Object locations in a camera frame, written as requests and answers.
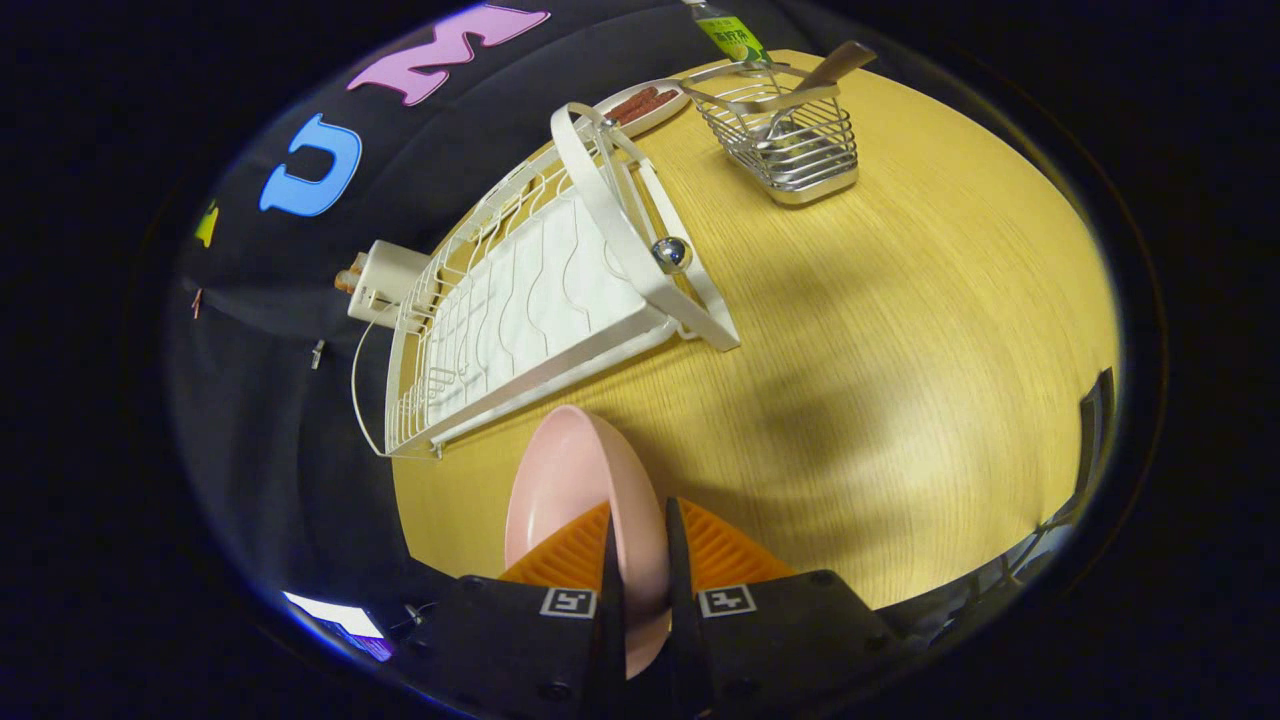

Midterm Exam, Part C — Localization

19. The white oval plate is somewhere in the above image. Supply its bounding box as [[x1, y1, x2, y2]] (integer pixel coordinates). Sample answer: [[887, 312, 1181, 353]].
[[593, 78, 693, 139]]

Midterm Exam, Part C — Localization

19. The green label drink bottle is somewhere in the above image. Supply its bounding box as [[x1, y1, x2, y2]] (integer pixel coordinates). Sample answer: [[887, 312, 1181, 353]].
[[683, 0, 773, 67]]

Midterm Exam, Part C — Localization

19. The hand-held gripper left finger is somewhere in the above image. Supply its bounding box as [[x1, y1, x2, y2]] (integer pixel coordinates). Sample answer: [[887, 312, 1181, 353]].
[[400, 500, 631, 720]]

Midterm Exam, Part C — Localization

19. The black backdrop cloth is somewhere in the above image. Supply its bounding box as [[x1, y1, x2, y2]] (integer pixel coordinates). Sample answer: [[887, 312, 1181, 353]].
[[165, 0, 791, 641]]

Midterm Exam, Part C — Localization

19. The lit monitor screen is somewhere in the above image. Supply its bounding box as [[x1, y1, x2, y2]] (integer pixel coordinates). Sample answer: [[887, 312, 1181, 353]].
[[283, 590, 394, 663]]

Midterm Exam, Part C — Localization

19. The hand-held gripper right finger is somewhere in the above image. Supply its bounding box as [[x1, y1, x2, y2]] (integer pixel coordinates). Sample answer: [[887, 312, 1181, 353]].
[[665, 497, 901, 720]]

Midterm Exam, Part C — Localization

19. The pink plate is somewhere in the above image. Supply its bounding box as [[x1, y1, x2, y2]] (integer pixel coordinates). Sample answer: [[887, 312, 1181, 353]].
[[503, 404, 673, 681]]

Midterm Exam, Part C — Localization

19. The white toaster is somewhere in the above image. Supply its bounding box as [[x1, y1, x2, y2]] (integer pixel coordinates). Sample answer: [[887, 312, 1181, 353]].
[[340, 240, 443, 329]]

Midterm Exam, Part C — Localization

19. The wooden-handled metal spoon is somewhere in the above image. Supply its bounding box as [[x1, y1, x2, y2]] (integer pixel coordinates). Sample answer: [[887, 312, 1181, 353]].
[[755, 40, 879, 153]]

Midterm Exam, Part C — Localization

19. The metal wire basket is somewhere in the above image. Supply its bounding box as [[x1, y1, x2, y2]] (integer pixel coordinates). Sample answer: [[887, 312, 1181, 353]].
[[683, 60, 861, 207]]

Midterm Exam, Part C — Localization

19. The white wire dish rack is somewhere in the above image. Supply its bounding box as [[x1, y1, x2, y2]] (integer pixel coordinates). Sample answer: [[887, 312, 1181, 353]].
[[350, 100, 743, 461]]

